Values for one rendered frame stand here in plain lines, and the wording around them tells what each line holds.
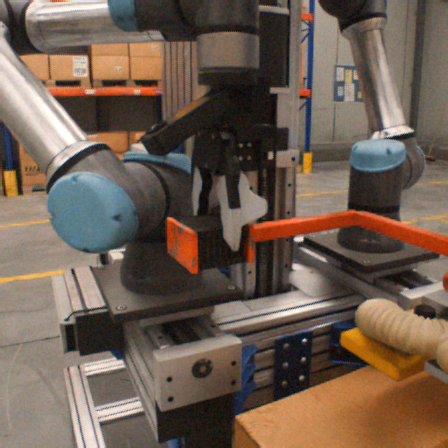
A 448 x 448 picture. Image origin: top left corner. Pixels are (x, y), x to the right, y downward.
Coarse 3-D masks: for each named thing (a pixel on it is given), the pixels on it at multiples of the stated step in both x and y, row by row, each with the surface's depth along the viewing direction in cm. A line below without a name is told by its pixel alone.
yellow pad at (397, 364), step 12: (408, 312) 61; (420, 312) 54; (432, 312) 54; (348, 336) 55; (360, 336) 54; (348, 348) 55; (360, 348) 53; (372, 348) 52; (384, 348) 52; (396, 348) 51; (372, 360) 51; (384, 360) 49; (396, 360) 49; (408, 360) 49; (420, 360) 49; (384, 372) 49; (396, 372) 48; (408, 372) 48
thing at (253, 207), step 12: (240, 180) 53; (240, 192) 53; (252, 204) 53; (264, 204) 54; (228, 216) 51; (240, 216) 52; (252, 216) 53; (228, 228) 52; (240, 228) 52; (228, 240) 53
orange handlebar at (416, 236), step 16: (256, 224) 60; (272, 224) 60; (288, 224) 61; (304, 224) 62; (320, 224) 64; (336, 224) 65; (352, 224) 67; (368, 224) 65; (384, 224) 62; (400, 224) 60; (256, 240) 59; (400, 240) 60; (416, 240) 57; (432, 240) 55
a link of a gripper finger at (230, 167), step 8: (224, 152) 50; (232, 152) 50; (224, 160) 51; (232, 160) 50; (224, 168) 51; (232, 168) 50; (232, 176) 50; (232, 184) 50; (232, 192) 50; (232, 200) 51; (232, 208) 51
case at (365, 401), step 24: (336, 384) 64; (360, 384) 64; (384, 384) 64; (408, 384) 64; (432, 384) 64; (264, 408) 59; (288, 408) 59; (312, 408) 59; (336, 408) 59; (360, 408) 59; (384, 408) 59; (408, 408) 59; (432, 408) 58; (240, 432) 57; (264, 432) 55; (288, 432) 55; (312, 432) 55; (336, 432) 55; (360, 432) 54; (384, 432) 54; (408, 432) 54; (432, 432) 54
